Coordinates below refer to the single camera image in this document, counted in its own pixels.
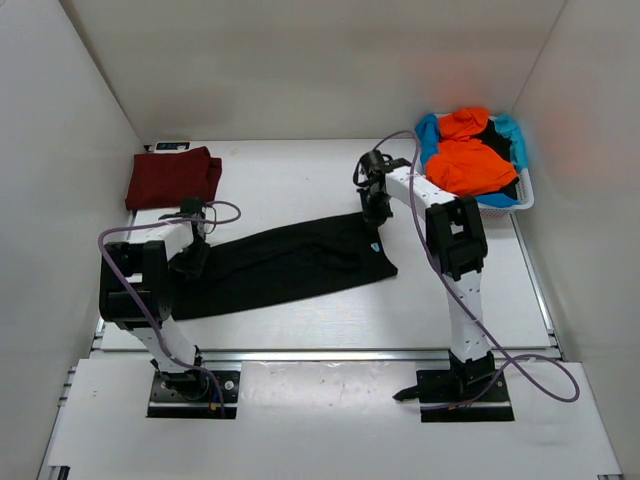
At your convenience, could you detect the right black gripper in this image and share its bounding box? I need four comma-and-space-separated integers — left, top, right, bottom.
361, 186, 396, 233

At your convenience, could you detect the black t shirt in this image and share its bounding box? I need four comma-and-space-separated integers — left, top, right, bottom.
172, 212, 398, 320
474, 119, 519, 201

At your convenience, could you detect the dark red t shirt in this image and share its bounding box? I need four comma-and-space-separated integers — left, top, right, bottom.
125, 147, 222, 211

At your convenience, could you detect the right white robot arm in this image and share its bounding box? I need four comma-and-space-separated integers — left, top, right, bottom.
352, 150, 495, 402

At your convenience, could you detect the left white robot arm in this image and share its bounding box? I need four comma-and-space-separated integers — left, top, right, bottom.
98, 198, 214, 402

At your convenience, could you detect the blue t shirt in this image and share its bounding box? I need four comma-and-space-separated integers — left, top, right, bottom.
413, 112, 531, 209

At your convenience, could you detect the orange t shirt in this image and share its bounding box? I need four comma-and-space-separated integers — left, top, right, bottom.
424, 106, 519, 202

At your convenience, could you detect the black label sticker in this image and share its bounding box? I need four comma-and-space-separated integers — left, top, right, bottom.
154, 141, 191, 152

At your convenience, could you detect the white plastic laundry basket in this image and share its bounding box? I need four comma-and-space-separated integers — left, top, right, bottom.
424, 114, 536, 221

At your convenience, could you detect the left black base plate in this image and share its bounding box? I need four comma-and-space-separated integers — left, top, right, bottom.
147, 363, 241, 420

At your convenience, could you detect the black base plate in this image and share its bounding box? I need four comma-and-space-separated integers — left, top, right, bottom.
392, 369, 515, 423
147, 363, 241, 420

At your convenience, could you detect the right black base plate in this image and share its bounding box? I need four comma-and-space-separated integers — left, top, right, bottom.
392, 369, 515, 423

